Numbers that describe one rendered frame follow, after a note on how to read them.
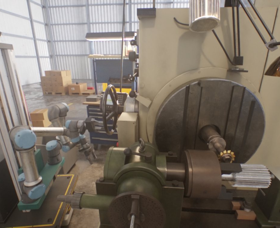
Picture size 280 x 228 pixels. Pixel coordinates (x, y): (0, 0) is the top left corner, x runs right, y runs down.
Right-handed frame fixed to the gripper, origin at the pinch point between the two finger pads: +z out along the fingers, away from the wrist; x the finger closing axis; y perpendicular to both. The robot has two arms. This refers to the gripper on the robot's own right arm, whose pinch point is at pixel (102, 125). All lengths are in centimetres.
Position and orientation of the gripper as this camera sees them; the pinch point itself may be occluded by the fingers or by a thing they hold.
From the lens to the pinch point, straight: 137.1
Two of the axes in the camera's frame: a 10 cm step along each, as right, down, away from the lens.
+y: 0.8, -6.7, 7.3
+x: 0.4, 7.4, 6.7
